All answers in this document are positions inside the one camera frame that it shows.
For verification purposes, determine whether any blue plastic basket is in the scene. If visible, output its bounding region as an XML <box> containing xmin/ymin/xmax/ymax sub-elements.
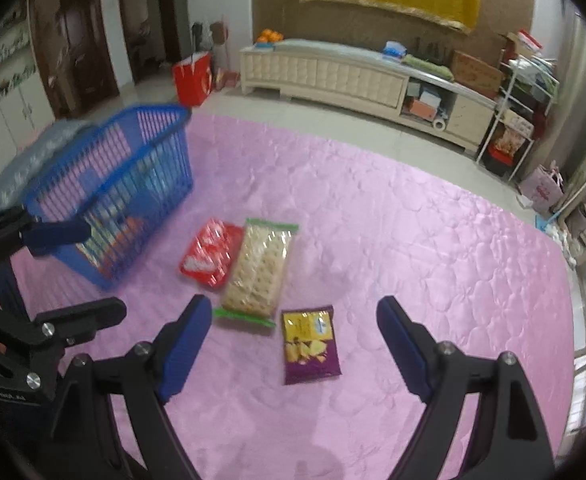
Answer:
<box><xmin>24</xmin><ymin>104</ymin><xmax>193</xmax><ymax>289</ymax></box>

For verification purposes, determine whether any purple chips bag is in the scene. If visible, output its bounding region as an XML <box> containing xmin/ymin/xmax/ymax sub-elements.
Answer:
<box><xmin>281</xmin><ymin>306</ymin><xmax>342</xmax><ymax>385</ymax></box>

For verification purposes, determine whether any pink gift bag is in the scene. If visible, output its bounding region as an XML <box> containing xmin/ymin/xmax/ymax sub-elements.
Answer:
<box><xmin>518</xmin><ymin>162</ymin><xmax>564</xmax><ymax>214</ymax></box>

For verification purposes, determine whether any red snack bag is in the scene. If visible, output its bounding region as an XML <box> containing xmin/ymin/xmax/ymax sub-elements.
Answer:
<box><xmin>178</xmin><ymin>218</ymin><xmax>244</xmax><ymax>289</ymax></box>

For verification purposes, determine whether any pink quilted table cover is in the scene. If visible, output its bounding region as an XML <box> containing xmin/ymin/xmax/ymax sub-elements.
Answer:
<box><xmin>0</xmin><ymin>113</ymin><xmax>573</xmax><ymax>479</ymax></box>

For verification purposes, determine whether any blue tissue pack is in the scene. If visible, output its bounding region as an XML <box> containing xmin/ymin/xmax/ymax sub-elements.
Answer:
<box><xmin>382</xmin><ymin>40</ymin><xmax>408</xmax><ymax>60</ymax></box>

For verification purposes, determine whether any plate of oranges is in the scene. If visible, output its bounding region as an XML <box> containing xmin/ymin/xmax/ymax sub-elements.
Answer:
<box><xmin>255</xmin><ymin>29</ymin><xmax>284</xmax><ymax>49</ymax></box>

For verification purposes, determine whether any cracker pack clear green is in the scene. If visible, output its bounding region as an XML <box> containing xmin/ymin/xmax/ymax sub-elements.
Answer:
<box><xmin>214</xmin><ymin>218</ymin><xmax>298</xmax><ymax>328</ymax></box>

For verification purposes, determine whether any green folded cloth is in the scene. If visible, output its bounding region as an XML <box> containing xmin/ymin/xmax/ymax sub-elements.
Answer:
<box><xmin>402</xmin><ymin>54</ymin><xmax>454</xmax><ymax>81</ymax></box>

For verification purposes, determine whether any white metal shelf rack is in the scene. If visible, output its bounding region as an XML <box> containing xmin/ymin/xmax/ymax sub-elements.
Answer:
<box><xmin>475</xmin><ymin>50</ymin><xmax>560</xmax><ymax>182</ymax></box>

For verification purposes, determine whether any cream TV cabinet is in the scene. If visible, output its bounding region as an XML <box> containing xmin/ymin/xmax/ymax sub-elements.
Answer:
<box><xmin>240</xmin><ymin>39</ymin><xmax>496</xmax><ymax>154</ymax></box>

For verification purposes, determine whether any brown cardboard box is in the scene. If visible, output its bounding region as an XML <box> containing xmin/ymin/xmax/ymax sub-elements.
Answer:
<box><xmin>450</xmin><ymin>50</ymin><xmax>504</xmax><ymax>99</ymax></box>

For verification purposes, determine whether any red paper bag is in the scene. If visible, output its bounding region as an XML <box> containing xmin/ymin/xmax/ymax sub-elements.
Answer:
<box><xmin>172</xmin><ymin>52</ymin><xmax>212</xmax><ymax>107</ymax></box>

